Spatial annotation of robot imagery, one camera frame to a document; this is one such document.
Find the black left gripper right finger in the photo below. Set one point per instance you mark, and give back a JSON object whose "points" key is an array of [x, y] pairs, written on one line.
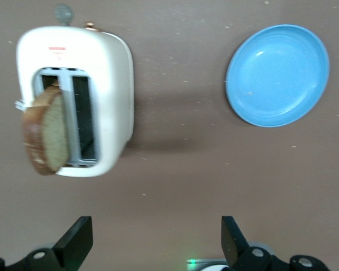
{"points": [[234, 251]]}

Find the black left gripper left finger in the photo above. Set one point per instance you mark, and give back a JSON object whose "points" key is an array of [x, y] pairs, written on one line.
{"points": [[73, 242]]}

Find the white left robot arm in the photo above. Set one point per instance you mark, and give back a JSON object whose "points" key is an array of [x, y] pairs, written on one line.
{"points": [[214, 268]]}

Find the blue plate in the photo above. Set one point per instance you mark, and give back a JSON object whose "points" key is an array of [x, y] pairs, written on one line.
{"points": [[277, 76]]}

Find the brown bread slice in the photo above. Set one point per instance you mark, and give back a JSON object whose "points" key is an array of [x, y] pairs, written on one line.
{"points": [[51, 132]]}

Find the white toaster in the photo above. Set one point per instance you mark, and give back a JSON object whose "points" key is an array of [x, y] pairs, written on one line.
{"points": [[110, 98]]}

